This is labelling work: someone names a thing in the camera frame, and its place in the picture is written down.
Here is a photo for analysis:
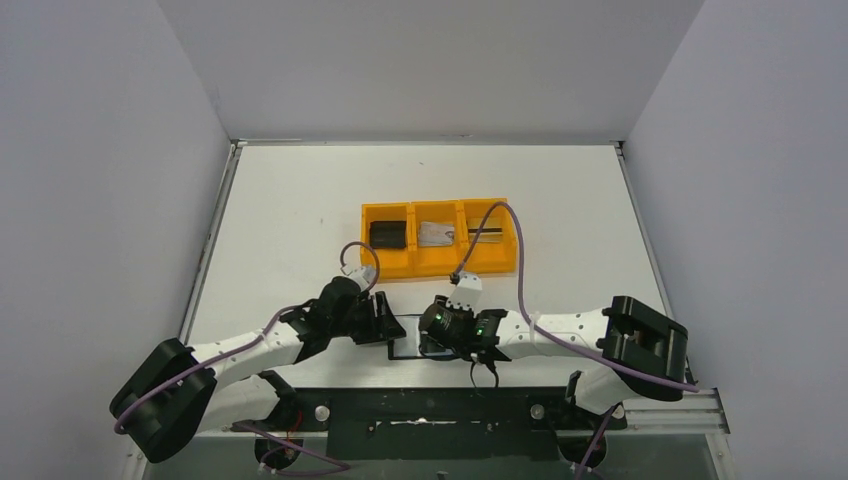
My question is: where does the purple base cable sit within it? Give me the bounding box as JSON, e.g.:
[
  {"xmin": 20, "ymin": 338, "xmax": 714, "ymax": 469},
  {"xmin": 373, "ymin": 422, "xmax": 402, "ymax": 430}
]
[
  {"xmin": 572, "ymin": 404, "xmax": 621, "ymax": 480},
  {"xmin": 231, "ymin": 420, "xmax": 352, "ymax": 478}
]

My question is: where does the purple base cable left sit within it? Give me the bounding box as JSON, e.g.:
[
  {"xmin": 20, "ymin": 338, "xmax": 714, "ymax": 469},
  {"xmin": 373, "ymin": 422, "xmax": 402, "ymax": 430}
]
[{"xmin": 231, "ymin": 420, "xmax": 352, "ymax": 478}]

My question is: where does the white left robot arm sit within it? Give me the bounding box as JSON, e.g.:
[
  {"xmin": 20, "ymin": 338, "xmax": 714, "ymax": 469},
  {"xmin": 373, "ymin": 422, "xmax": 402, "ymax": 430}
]
[{"xmin": 109, "ymin": 276, "xmax": 406, "ymax": 463}]

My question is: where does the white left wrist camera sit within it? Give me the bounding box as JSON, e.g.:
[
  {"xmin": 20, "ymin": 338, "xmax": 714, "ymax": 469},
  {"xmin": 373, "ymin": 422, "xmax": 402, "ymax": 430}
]
[{"xmin": 341, "ymin": 265, "xmax": 379, "ymax": 292}]

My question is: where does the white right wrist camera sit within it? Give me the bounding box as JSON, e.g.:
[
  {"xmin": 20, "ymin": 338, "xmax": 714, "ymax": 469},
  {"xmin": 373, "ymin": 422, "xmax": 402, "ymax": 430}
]
[{"xmin": 446, "ymin": 270, "xmax": 483, "ymax": 311}]

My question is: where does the silver patterned card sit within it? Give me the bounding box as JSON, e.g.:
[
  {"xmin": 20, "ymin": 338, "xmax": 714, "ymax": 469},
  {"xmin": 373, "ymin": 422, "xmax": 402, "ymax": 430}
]
[{"xmin": 417, "ymin": 221, "xmax": 455, "ymax": 247}]

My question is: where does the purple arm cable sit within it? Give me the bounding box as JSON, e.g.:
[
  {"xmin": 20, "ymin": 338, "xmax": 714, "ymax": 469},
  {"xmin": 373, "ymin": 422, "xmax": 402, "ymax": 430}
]
[
  {"xmin": 112, "ymin": 241, "xmax": 382, "ymax": 436},
  {"xmin": 449, "ymin": 200, "xmax": 700, "ymax": 394}
]

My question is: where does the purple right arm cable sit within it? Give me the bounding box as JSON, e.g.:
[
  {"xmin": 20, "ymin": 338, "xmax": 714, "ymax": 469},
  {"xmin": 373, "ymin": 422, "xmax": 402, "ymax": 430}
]
[{"xmin": 449, "ymin": 200, "xmax": 700, "ymax": 394}]

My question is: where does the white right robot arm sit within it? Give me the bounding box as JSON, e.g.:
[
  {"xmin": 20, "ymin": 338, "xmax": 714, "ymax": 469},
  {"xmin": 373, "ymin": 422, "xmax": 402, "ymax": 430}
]
[{"xmin": 418, "ymin": 296, "xmax": 698, "ymax": 427}]

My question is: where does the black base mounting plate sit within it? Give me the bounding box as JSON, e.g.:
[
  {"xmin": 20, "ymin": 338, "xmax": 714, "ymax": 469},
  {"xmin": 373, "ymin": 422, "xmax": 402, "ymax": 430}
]
[{"xmin": 284, "ymin": 386, "xmax": 598, "ymax": 463}]

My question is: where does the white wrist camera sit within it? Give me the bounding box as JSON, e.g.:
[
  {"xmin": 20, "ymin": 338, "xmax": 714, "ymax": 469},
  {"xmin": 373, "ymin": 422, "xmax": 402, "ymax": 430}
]
[
  {"xmin": 341, "ymin": 265, "xmax": 379, "ymax": 292},
  {"xmin": 446, "ymin": 270, "xmax": 483, "ymax": 311}
]

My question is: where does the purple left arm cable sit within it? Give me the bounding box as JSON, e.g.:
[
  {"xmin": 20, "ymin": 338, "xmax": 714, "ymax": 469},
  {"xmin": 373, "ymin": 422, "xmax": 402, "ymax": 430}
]
[{"xmin": 112, "ymin": 241, "xmax": 382, "ymax": 436}]

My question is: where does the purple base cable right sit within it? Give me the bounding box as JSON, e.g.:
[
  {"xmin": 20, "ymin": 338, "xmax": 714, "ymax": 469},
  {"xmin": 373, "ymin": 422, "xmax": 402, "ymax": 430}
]
[{"xmin": 572, "ymin": 404, "xmax": 621, "ymax": 480}]

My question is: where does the aluminium left side rail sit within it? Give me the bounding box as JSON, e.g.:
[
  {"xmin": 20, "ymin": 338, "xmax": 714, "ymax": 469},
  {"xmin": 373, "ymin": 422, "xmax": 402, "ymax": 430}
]
[{"xmin": 178, "ymin": 139, "xmax": 245, "ymax": 345}]

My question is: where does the yellow three-compartment bin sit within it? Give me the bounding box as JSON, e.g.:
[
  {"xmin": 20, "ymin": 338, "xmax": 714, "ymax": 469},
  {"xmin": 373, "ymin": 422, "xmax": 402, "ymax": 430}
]
[{"xmin": 360, "ymin": 198, "xmax": 518, "ymax": 281}]

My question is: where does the black wallet in bin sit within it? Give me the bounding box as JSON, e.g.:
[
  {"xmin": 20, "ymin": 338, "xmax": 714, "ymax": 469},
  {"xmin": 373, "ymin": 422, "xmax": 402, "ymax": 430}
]
[{"xmin": 368, "ymin": 220, "xmax": 407, "ymax": 250}]

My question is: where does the black leather card holder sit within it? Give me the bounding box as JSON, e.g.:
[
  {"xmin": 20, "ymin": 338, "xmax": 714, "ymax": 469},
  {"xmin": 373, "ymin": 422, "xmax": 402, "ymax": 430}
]
[{"xmin": 387, "ymin": 334, "xmax": 458, "ymax": 361}]

